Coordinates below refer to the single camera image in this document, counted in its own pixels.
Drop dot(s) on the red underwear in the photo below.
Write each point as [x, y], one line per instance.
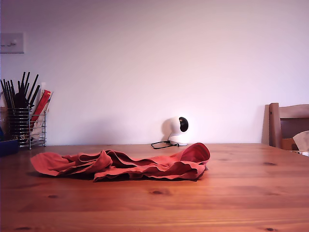
[154, 166]

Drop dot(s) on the red chopstick packet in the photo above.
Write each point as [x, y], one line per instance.
[42, 101]

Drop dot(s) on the wooden chair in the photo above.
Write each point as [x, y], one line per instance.
[274, 125]

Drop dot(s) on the black chopstick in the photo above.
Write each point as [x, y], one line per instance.
[35, 95]
[26, 82]
[22, 82]
[32, 88]
[6, 94]

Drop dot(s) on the orange cardboard box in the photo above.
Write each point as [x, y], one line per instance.
[287, 143]

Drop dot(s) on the blue box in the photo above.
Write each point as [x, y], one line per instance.
[8, 148]

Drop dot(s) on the white tissue paper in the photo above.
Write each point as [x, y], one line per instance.
[303, 140]

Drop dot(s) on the white round security camera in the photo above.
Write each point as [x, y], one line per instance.
[172, 128]

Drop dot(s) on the white light switch plate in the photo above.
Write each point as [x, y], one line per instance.
[12, 43]

